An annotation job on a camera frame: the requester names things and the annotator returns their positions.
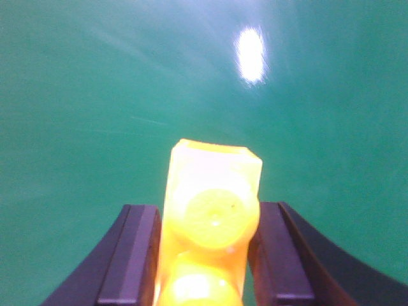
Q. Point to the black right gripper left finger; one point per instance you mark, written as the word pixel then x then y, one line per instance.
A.
pixel 121 269

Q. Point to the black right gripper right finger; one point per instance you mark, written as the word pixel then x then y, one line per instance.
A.
pixel 292 263

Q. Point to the yellow studded toy brick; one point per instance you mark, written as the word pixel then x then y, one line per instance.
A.
pixel 211 212

